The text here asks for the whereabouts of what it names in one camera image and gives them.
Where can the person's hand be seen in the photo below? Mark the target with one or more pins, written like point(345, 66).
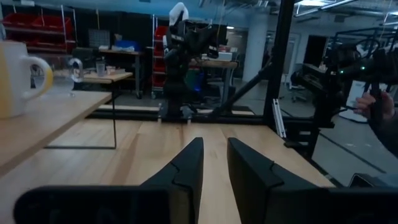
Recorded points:
point(363, 104)

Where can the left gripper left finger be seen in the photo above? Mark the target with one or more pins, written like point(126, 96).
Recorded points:
point(186, 174)

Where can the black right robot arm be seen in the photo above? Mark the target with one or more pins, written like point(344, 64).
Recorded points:
point(174, 81)

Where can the white box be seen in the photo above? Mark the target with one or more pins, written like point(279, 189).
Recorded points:
point(225, 56)

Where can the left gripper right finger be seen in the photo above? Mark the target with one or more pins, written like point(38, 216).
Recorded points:
point(258, 186)

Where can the white rounded cover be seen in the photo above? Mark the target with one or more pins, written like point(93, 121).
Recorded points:
point(178, 14)

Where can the white metal bracket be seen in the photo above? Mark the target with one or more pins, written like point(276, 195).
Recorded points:
point(279, 119)

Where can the clear plastic cup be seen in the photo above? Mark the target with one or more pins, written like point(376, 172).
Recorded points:
point(110, 70)
point(100, 69)

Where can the black metal table frame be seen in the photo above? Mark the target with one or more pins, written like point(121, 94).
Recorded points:
point(278, 62)

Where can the dark wood workbench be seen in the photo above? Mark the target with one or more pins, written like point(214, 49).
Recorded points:
point(124, 53)

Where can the red storage rack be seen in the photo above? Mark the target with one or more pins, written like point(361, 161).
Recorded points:
point(160, 62)

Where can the clear glass cup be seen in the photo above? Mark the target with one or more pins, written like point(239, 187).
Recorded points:
point(59, 84)

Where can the wooden shelf black metal legs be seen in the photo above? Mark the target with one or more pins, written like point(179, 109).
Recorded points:
point(46, 124)

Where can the person's forearm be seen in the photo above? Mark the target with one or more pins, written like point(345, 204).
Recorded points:
point(387, 133)

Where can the wood top desk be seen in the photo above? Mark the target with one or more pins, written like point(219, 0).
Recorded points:
point(224, 64)

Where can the blue plastic bin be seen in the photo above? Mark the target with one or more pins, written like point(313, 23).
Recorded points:
point(127, 45)

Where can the white mug orange inside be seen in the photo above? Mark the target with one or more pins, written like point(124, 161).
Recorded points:
point(12, 81)

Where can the light wood table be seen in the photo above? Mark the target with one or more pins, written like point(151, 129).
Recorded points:
point(105, 77)

